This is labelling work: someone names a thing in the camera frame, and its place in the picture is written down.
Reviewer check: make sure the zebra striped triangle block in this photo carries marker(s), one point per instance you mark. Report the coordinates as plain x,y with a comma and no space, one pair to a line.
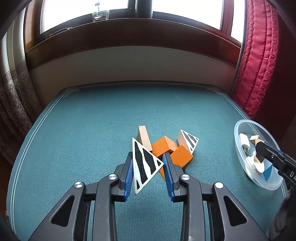
187,140

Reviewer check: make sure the cream round plastic cup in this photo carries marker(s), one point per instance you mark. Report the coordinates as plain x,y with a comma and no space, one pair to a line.
255,164

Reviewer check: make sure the white USB wall charger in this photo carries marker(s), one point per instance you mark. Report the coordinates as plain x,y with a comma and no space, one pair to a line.
245,144

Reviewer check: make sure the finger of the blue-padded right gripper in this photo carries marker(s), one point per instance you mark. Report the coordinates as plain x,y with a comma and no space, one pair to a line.
279,159

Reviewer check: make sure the small clear glass holder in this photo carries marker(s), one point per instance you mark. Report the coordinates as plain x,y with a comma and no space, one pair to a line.
101,13

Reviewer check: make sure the clear plastic bowl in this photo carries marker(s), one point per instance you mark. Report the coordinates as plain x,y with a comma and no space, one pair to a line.
246,134

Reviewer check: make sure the natural wood plank block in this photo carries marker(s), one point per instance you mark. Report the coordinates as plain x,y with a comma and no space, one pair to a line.
143,138

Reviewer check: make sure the blue wedge block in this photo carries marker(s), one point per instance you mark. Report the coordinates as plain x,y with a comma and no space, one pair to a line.
267,172

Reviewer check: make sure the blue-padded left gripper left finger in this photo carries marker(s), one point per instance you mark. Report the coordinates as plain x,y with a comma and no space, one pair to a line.
68,220

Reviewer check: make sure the dark wooden window frame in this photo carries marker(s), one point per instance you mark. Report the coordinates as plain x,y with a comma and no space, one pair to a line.
125,28

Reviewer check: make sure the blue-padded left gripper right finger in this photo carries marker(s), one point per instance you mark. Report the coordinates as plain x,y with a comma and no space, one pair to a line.
228,219

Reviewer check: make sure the red quilted curtain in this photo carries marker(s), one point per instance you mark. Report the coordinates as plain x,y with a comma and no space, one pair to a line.
266,74

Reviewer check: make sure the black bottle on windowsill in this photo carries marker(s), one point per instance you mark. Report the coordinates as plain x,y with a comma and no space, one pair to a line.
143,9

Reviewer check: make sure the patterned grey curtain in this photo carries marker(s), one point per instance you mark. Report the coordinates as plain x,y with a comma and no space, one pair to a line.
20,106

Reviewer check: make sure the green table mat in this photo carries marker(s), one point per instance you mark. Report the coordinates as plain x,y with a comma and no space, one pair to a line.
85,132

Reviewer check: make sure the orange striped wood block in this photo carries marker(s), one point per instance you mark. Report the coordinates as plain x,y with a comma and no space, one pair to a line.
181,157

